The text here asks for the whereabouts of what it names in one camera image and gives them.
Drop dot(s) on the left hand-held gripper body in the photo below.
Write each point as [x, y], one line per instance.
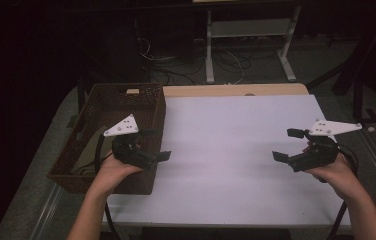
[126, 151]

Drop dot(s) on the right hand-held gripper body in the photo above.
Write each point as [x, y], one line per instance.
[321, 153]

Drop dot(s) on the brown woven basket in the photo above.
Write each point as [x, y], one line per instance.
[122, 106]

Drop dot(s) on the person's left hand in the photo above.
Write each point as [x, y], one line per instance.
[111, 176]

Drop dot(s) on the person's right hand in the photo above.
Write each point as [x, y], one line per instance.
[341, 176]

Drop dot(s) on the small white round object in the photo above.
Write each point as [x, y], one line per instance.
[371, 129]

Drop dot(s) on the black metal stand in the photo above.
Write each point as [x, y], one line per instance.
[357, 100]

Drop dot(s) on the white metal stand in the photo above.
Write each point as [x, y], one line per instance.
[209, 50]

